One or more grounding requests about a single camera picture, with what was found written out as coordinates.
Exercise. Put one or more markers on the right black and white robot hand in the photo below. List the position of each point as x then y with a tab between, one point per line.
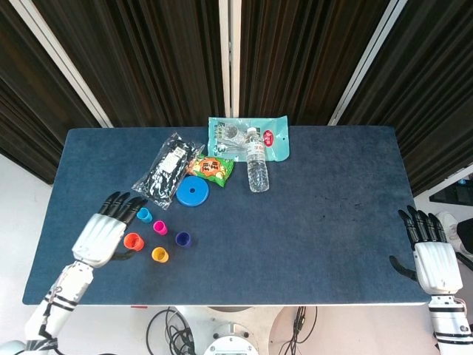
436	262

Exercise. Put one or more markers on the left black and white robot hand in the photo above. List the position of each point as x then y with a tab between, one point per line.
98	236

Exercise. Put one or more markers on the light blue plastic cup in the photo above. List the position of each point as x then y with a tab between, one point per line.
144	215

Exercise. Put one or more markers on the yellow plastic cup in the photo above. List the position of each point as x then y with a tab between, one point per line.
161	255

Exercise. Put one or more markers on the purple plastic cup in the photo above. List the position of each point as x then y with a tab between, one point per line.
183	239

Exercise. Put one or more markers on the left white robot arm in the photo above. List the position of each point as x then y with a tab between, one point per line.
59	303

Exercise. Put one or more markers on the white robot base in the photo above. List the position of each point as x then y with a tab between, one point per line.
229	333

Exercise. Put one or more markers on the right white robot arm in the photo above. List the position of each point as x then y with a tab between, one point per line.
449	321

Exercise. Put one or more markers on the orange plastic cup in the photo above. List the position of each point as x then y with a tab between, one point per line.
133	242

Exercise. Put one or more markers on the pink plastic cup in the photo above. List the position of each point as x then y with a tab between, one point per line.
160	228

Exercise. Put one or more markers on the black flat device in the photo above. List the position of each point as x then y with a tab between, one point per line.
452	192

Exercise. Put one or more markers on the black item in clear bag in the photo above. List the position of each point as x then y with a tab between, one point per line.
162	177

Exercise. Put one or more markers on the blue disc with hole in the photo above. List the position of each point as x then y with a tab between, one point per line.
197	196

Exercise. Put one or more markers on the green orange snack bag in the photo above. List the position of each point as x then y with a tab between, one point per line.
212	170

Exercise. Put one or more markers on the dark brown pleated curtain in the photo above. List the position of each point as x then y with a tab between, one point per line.
26	111
148	63
436	92
295	55

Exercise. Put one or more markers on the teal plastic package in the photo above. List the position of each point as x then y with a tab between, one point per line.
225	148

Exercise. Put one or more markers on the blue felt table mat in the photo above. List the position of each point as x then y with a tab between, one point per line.
277	240

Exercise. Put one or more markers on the clear plastic water bottle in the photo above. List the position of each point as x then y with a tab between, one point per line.
257	170

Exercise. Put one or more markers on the white partition frame post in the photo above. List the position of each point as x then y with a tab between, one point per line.
366	63
63	61
230	55

